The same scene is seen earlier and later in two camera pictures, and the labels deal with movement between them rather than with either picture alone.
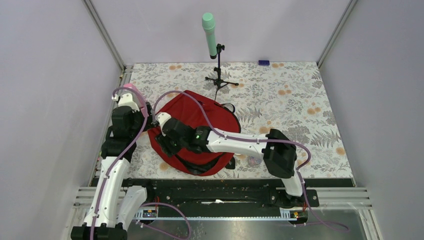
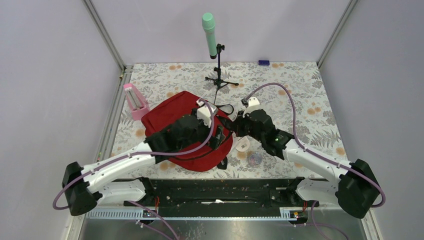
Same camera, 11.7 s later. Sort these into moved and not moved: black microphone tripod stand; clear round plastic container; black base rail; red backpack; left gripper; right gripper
Moved: right gripper; left gripper
Not moved: clear round plastic container; black base rail; black microphone tripod stand; red backpack
